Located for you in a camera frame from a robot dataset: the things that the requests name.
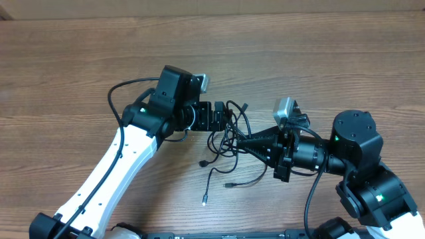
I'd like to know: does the black usb cable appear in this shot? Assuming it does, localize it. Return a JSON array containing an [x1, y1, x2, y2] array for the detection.
[[198, 100, 268, 207]]

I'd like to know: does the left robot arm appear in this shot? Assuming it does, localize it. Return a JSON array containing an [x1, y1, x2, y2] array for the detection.
[[29, 65, 230, 238]]

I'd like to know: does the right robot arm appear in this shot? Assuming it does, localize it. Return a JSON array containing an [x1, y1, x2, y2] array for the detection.
[[238, 110, 424, 238]]

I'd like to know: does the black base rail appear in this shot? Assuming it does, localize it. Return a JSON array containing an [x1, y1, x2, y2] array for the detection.
[[142, 229, 309, 239]]

